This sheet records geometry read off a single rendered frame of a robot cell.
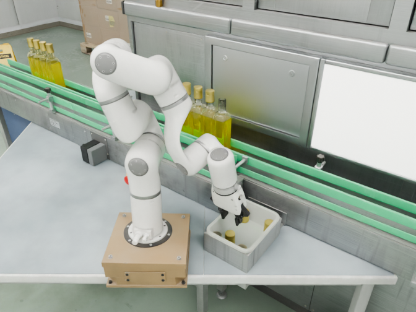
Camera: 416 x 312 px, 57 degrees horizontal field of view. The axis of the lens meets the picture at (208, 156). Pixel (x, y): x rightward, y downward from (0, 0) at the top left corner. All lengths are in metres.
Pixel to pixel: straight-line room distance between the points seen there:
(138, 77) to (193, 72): 0.77
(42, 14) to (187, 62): 6.21
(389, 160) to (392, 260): 0.32
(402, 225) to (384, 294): 0.53
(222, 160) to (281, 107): 0.50
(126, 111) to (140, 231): 0.38
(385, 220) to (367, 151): 0.24
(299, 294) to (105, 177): 1.07
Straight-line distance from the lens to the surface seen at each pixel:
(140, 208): 1.16
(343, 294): 1.86
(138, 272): 1.19
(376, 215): 1.29
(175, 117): 1.02
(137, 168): 1.08
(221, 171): 1.03
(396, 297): 1.75
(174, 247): 1.20
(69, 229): 1.49
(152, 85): 0.94
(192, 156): 1.04
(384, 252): 1.34
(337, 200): 1.31
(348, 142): 1.39
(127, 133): 1.05
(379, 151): 1.37
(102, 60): 0.95
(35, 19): 7.70
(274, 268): 1.29
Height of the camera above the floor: 1.71
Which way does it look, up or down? 32 degrees down
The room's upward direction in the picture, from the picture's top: straight up
